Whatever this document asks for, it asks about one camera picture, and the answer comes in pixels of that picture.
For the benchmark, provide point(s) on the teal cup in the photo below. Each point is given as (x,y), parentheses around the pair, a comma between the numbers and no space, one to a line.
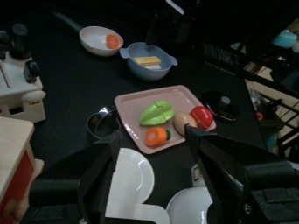
(285,39)

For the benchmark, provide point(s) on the white toy knife block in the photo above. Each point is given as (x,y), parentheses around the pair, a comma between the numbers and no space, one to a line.
(22,87)

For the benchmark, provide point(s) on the white round plate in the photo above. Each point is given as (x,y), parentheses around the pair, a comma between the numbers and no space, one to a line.
(133,175)

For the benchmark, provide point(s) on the green toy lettuce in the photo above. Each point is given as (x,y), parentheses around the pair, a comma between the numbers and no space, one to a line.
(157,113)

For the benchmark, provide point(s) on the red toy tomato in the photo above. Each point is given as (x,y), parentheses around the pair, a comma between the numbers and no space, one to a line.
(202,116)

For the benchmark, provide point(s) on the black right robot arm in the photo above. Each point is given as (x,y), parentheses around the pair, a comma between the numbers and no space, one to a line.
(164,17)

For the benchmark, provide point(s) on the yellow toy butter block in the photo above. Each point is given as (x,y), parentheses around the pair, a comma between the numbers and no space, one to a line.
(148,60)

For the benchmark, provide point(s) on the wooden toy stove with red front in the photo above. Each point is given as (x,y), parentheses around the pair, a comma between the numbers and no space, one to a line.
(14,163)

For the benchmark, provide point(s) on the orange toy carrot slice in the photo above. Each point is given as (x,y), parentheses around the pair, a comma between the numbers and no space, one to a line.
(156,136)

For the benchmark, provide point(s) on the orange toy egg yolk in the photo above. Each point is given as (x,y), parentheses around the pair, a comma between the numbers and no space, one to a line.
(113,41)

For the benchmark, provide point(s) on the light blue toy pot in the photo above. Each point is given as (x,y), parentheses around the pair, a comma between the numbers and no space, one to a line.
(149,61)

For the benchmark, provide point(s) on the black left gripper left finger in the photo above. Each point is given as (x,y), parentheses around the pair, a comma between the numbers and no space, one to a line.
(98,178)

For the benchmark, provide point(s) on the black pot lid with knob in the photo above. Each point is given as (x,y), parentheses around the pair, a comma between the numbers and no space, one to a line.
(221,105)

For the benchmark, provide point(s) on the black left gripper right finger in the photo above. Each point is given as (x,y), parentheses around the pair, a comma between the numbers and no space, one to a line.
(218,166)

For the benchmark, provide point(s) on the beige toy egg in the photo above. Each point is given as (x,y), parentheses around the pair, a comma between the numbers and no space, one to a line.
(182,121)

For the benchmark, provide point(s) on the white bowl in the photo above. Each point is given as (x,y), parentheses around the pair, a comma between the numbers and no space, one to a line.
(192,205)

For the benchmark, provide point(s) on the pink square tray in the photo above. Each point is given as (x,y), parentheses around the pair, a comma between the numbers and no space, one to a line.
(137,106)

